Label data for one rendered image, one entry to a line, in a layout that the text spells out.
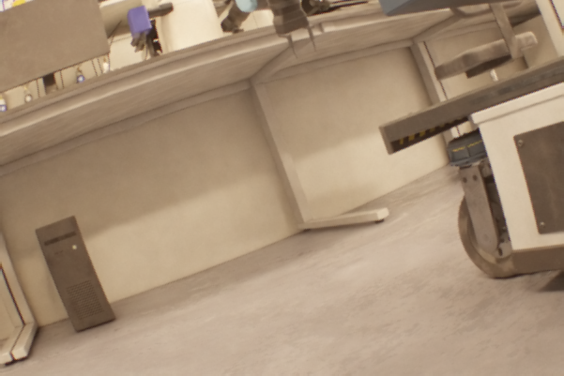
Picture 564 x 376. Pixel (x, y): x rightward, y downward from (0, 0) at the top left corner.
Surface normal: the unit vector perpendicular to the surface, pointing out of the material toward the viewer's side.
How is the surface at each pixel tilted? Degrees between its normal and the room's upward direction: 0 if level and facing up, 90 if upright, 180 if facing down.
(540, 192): 90
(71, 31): 86
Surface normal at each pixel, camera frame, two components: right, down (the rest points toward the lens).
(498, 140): -0.83, 0.29
